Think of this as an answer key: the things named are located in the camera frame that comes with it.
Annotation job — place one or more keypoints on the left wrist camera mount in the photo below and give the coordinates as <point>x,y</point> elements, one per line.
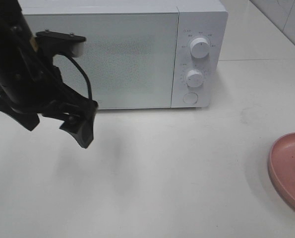
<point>55,43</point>

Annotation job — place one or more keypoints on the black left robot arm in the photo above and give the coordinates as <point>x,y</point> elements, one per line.
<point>13,24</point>

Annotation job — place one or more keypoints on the white microwave oven body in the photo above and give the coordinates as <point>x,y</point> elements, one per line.
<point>195,18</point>

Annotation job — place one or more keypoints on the pink round plate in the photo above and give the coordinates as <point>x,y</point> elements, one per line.
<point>281,167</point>

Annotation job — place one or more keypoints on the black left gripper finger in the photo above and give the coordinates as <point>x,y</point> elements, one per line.
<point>28,121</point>
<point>79,122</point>

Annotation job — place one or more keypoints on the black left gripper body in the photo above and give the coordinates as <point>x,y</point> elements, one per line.
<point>31,84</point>

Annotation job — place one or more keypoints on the round white door button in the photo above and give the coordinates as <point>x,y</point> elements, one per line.
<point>190,98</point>

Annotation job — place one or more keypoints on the white timer knob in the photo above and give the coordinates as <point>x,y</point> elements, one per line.
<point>194,78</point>

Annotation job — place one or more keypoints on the upper white power knob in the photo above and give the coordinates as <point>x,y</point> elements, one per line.
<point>199,47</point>

